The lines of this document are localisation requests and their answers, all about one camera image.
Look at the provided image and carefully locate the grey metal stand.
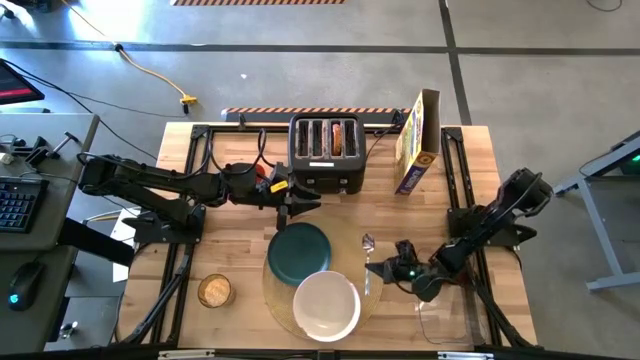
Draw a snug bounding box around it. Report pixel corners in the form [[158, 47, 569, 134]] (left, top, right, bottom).
[[549, 132, 640, 294]]

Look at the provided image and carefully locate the thin black floor cable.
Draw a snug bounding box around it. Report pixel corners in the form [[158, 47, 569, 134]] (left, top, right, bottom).
[[0, 58, 189, 161]]

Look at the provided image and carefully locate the metal spoon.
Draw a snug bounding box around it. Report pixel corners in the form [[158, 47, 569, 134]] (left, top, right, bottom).
[[361, 233, 376, 297]]

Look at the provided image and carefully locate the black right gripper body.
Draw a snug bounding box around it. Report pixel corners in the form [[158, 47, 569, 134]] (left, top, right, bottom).
[[393, 256, 448, 303]]

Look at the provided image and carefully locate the dark computer monitor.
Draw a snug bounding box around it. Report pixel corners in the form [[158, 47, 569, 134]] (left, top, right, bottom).
[[0, 57, 46, 106]]

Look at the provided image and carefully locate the black toaster power cable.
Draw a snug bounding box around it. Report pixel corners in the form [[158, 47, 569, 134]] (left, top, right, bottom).
[[363, 112, 407, 162]]

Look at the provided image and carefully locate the grey desk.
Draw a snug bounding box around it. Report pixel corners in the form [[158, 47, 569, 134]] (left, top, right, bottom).
[[0, 112, 101, 354]]

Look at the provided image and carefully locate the black desk clamp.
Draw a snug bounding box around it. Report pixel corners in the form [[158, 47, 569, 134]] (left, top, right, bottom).
[[24, 130, 82, 169]]

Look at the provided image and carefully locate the round woven straw placemat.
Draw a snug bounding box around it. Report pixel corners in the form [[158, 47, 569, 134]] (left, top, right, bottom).
[[262, 214, 385, 341]]

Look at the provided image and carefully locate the black backlit keyboard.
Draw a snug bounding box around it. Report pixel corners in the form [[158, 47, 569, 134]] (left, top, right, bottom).
[[0, 177, 50, 234]]

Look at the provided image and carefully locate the white paper sheet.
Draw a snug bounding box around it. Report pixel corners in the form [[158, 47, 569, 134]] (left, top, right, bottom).
[[109, 209, 137, 284]]

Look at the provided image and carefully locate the yellow extension cable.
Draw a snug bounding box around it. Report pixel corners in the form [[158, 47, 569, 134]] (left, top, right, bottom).
[[59, 0, 199, 107]]

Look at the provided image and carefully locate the small metal fitting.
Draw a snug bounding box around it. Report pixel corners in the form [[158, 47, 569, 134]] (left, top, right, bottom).
[[58, 320, 80, 342]]

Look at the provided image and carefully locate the amber drinking glass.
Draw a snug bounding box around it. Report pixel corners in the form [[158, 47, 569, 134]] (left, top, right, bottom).
[[197, 273, 236, 309]]

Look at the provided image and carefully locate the yellow purple cereal box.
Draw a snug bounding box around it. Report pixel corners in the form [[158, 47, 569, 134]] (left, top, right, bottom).
[[393, 88, 442, 196]]

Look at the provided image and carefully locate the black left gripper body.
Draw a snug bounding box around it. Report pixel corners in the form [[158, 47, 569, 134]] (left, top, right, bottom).
[[258, 163, 295, 211]]

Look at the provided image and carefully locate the black computer mouse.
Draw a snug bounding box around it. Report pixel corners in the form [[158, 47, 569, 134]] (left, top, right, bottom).
[[6, 259, 47, 313]]

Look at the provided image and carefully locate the black device with green light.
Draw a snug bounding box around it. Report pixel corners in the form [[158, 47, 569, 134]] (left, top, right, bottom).
[[617, 142, 640, 176]]

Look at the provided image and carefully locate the black front table rail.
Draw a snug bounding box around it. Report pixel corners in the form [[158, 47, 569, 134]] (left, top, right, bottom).
[[0, 345, 640, 360]]

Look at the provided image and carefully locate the white ceramic bowl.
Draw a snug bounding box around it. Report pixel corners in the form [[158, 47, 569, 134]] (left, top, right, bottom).
[[292, 270, 362, 344]]

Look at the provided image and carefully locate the black flat bar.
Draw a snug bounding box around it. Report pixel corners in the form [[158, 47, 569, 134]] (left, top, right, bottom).
[[58, 217, 136, 267]]

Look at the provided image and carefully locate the dark green plate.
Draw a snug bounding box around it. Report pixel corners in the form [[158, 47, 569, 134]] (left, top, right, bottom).
[[267, 222, 333, 288]]

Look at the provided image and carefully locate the black four-slot toaster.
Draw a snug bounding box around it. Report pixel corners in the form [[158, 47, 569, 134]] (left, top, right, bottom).
[[287, 112, 368, 196]]

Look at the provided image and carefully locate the black aluminium frame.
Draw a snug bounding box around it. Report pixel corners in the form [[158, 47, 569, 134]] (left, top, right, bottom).
[[440, 126, 537, 349], [114, 123, 409, 347]]

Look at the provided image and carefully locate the silver rail bracket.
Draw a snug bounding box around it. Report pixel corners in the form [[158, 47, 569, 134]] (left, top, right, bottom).
[[157, 349, 216, 360], [437, 351, 495, 360]]

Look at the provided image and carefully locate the hazard striped cable cover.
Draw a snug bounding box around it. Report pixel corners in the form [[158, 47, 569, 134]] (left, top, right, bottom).
[[221, 106, 414, 124]]

